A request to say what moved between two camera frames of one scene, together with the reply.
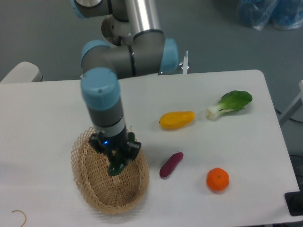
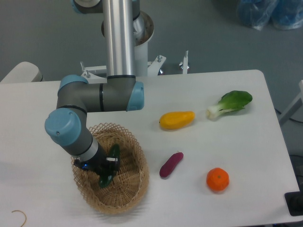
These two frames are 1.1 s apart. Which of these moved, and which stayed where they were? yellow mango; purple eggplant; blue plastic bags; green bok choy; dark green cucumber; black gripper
Moved: dark green cucumber; black gripper
Stayed: yellow mango; blue plastic bags; purple eggplant; green bok choy
